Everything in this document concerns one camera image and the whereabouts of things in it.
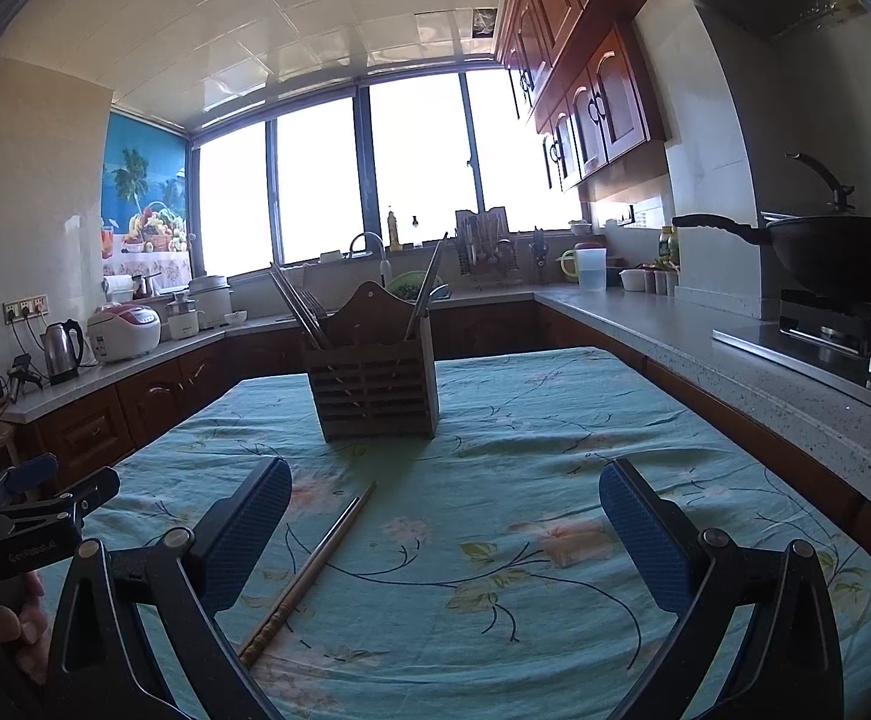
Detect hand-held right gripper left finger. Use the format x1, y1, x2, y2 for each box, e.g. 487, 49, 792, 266
46, 456, 294, 720

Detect wooden utensil holder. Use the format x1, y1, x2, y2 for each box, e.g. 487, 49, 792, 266
302, 281, 438, 443

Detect wooden upper cabinets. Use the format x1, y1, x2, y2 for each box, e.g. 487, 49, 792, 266
495, 0, 669, 196

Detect metal fork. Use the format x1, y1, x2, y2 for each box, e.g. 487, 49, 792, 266
301, 281, 332, 350

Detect kitchen window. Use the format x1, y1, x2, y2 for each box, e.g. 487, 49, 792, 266
184, 67, 587, 278

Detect wooden lower cabinets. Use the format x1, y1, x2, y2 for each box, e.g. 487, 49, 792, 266
11, 292, 871, 586

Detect tropical fruit poster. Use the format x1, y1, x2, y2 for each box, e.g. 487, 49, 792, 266
98, 111, 193, 297

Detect black utensil handle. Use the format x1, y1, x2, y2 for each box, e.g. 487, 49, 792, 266
784, 152, 857, 211

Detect dish rack with utensils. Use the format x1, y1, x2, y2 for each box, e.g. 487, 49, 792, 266
454, 210, 522, 287

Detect person's left hand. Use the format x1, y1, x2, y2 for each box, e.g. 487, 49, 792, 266
0, 570, 51, 683

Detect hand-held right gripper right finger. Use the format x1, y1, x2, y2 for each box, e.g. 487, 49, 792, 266
599, 457, 845, 720

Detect steel electric kettle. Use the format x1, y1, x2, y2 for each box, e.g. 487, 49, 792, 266
40, 319, 86, 387

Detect knife block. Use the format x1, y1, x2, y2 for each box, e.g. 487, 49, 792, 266
529, 229, 552, 284

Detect metal kitchen faucet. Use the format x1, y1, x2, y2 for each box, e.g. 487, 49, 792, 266
349, 231, 393, 287

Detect steel gas stove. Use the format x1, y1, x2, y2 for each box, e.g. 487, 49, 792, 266
711, 289, 871, 395

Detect wooden cabinets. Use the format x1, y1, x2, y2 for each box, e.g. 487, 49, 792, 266
495, 0, 669, 196
11, 292, 871, 586

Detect black wok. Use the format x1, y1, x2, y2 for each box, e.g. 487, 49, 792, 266
671, 214, 871, 301

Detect small white cooker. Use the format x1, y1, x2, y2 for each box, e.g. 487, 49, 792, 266
166, 296, 204, 341

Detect clear pitcher with green handle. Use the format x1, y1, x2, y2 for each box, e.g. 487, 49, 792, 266
561, 246, 609, 292

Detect wall power outlet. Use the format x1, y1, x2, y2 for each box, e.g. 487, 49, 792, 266
2, 296, 50, 325

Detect green colander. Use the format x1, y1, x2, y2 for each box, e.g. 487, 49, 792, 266
386, 274, 452, 301

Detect white and red rice cooker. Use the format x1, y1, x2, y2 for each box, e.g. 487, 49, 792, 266
86, 302, 163, 365

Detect large white steamer pot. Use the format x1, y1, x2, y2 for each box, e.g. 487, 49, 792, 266
187, 274, 234, 331

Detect small dark appliance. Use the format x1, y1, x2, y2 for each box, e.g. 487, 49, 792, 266
4, 352, 45, 402

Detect teal floral tablecloth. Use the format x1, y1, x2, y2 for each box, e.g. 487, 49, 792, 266
31, 345, 871, 720

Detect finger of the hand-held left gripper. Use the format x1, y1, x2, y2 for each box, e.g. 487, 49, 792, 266
0, 466, 122, 533
1, 454, 60, 492

